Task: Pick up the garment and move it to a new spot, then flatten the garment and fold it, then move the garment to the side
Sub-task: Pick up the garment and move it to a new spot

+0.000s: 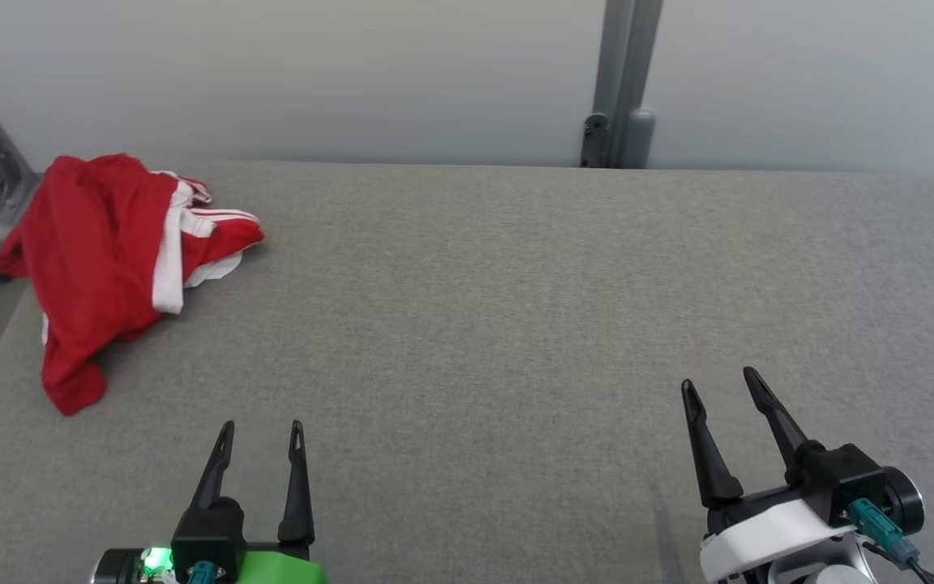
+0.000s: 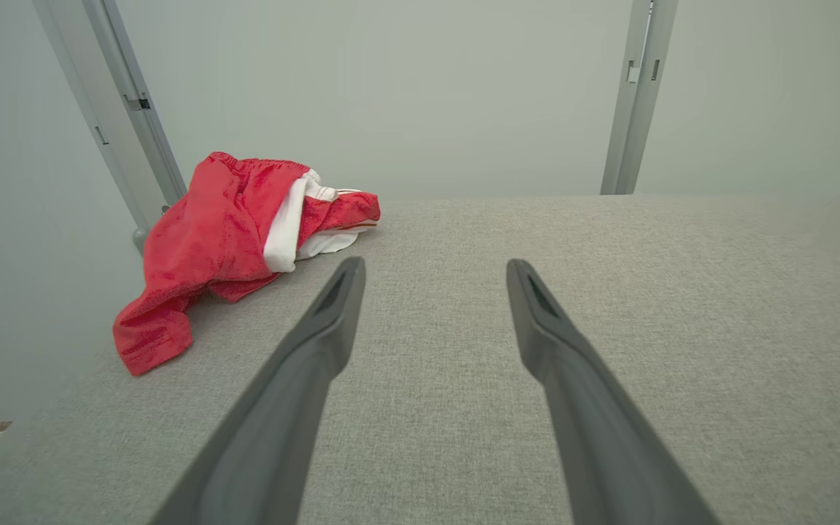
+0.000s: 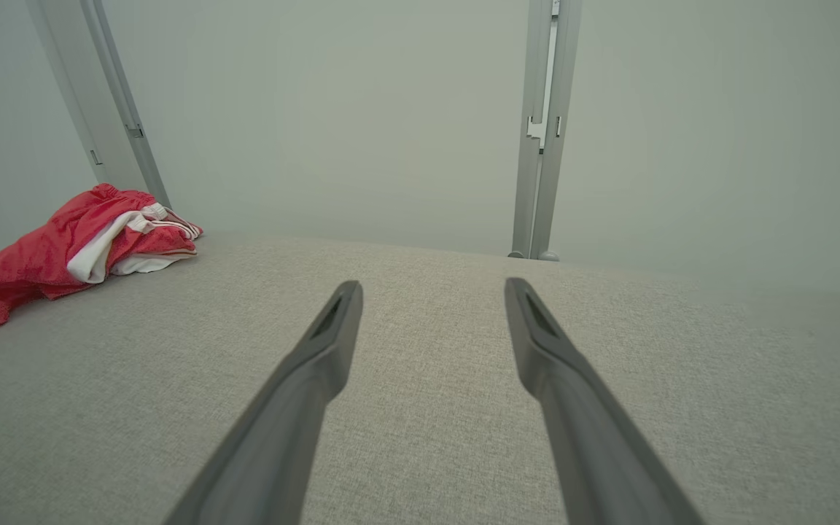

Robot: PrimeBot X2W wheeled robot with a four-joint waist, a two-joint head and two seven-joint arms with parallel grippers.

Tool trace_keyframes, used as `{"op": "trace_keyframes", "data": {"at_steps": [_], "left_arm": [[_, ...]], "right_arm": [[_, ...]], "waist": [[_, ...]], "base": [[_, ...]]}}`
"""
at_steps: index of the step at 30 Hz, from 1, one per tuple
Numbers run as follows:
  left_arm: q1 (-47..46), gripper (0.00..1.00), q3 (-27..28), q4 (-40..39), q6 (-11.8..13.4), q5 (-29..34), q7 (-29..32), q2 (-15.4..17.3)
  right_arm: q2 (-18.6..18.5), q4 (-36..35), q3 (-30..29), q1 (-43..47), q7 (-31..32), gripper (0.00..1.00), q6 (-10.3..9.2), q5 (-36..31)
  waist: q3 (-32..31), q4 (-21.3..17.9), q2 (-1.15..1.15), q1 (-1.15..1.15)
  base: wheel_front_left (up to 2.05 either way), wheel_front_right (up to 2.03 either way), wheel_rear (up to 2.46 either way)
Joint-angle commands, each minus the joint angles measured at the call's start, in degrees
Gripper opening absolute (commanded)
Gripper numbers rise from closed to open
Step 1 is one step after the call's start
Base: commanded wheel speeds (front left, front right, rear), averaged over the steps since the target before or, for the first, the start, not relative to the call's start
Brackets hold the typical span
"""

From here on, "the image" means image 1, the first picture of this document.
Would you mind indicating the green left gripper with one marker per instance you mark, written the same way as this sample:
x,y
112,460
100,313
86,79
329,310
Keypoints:
x,y
280,568

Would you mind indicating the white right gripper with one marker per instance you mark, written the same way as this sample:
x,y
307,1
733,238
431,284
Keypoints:
x,y
759,539

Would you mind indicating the red shorts white trim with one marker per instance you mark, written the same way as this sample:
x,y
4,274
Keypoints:
x,y
86,259

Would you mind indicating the grey fabric padded surface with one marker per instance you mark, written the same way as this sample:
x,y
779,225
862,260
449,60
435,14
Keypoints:
x,y
516,324

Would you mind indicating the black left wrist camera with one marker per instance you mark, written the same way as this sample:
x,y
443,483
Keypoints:
x,y
207,531

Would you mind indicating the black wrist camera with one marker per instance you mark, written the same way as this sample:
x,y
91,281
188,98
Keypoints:
x,y
840,478
207,531

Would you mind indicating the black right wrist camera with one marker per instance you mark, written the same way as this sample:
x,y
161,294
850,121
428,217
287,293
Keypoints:
x,y
840,478

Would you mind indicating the grey cylindrical post foot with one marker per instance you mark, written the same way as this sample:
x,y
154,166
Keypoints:
x,y
638,138

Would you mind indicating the black post bracket plate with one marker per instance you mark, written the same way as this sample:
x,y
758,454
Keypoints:
x,y
595,142

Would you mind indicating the grey upright metal post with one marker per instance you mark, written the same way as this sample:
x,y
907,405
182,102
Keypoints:
x,y
627,57

